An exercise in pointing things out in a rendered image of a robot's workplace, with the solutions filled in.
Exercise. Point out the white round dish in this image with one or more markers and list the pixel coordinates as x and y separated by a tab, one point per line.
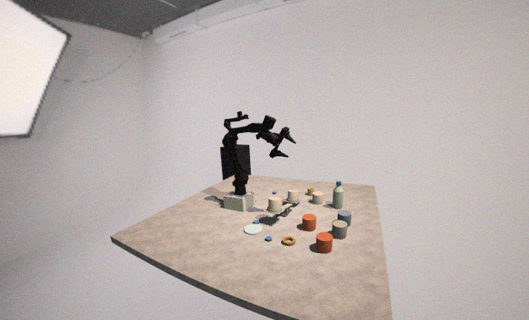
253	229

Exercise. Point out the brown cylinder with orange top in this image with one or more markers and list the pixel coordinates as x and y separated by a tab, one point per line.
308	222
324	242

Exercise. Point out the orange ring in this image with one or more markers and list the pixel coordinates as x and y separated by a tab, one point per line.
288	243

